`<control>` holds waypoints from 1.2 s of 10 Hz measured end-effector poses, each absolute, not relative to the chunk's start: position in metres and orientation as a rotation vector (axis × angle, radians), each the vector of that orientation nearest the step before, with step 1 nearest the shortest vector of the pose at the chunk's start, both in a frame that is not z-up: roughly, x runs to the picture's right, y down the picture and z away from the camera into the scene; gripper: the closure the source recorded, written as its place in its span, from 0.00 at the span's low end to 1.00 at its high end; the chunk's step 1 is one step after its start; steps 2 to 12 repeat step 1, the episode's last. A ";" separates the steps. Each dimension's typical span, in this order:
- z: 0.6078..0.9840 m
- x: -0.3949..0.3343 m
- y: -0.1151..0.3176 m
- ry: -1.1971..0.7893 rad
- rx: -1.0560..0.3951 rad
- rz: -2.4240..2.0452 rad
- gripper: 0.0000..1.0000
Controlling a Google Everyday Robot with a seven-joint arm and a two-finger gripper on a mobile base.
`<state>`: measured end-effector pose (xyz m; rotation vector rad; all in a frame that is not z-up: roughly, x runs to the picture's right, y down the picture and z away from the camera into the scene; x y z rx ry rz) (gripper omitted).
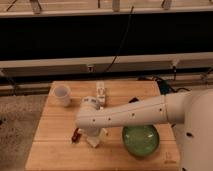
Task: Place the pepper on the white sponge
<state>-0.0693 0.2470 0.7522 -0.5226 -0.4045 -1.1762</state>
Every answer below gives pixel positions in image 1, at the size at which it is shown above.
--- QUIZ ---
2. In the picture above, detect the white plastic cup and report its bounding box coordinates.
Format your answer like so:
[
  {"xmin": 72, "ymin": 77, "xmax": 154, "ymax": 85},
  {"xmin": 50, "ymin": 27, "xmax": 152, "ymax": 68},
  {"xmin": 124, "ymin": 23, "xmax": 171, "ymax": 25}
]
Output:
[{"xmin": 53, "ymin": 85, "xmax": 71, "ymax": 107}]

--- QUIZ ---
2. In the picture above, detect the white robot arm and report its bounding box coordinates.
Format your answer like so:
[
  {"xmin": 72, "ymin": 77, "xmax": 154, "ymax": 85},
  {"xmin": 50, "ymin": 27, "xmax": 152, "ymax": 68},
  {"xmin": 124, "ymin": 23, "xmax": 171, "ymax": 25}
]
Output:
[{"xmin": 75, "ymin": 89, "xmax": 213, "ymax": 171}]

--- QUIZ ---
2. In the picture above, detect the red chili pepper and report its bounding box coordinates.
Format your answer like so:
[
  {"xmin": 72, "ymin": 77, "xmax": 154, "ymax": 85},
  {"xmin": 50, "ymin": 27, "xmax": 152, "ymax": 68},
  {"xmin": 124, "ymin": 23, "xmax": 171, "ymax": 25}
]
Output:
[{"xmin": 71, "ymin": 128, "xmax": 82, "ymax": 143}]

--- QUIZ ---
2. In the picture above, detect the white metal rail frame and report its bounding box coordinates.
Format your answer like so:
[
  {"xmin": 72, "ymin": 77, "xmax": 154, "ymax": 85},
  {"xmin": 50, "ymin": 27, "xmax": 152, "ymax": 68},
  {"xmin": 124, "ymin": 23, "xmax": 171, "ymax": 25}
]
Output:
[{"xmin": 0, "ymin": 52, "xmax": 213, "ymax": 77}]

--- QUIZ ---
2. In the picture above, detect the black cable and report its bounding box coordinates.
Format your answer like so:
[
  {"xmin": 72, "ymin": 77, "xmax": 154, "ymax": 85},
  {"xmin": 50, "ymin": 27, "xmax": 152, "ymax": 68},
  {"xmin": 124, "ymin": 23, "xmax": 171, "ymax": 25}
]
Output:
[{"xmin": 105, "ymin": 5, "xmax": 136, "ymax": 73}]

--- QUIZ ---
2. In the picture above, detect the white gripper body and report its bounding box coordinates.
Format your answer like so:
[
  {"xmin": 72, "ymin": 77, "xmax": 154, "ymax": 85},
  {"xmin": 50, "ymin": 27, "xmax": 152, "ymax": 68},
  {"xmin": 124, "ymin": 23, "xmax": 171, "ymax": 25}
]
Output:
[{"xmin": 82, "ymin": 128, "xmax": 108, "ymax": 148}]

